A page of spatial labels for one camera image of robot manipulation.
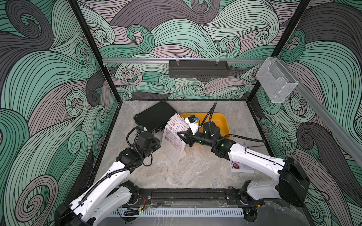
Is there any yellow plastic tray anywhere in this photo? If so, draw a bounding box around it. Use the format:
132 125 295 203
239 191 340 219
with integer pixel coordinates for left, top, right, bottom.
181 113 230 136

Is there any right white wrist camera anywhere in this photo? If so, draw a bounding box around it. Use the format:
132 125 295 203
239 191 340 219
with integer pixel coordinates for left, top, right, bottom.
185 115 199 135

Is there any clear mesh wall pocket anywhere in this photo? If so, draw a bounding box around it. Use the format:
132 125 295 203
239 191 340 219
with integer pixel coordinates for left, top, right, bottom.
256 57 298 103

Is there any black hard case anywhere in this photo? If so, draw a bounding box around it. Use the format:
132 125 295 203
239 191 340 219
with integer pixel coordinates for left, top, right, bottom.
133 101 177 134

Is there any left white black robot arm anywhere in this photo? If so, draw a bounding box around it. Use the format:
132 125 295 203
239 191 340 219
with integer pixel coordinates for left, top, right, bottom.
54 131 161 226

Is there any red specials menu sheet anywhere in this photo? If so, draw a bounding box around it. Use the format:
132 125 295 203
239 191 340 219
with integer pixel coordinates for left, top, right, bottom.
230 160 255 173

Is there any aluminium wall rail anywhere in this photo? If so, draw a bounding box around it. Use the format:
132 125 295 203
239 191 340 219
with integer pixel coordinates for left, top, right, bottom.
102 57 265 64

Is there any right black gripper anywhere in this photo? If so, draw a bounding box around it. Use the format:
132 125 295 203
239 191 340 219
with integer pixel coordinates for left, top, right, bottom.
177 127 216 148

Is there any white slotted cable duct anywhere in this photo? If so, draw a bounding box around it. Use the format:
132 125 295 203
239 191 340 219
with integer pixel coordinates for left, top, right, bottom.
108 207 244 218

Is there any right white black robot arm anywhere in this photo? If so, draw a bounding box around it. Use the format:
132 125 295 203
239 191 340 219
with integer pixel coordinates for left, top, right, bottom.
177 131 311 207

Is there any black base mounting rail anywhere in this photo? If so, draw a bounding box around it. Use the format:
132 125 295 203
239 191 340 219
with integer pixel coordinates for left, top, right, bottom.
113 188 300 202

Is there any black wall shelf tray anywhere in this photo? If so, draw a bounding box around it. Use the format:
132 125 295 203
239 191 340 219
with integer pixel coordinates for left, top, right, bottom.
168 61 230 80

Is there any dim sum menu sheet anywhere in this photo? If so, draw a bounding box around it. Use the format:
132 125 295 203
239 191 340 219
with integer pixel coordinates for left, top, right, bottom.
166 113 189 152

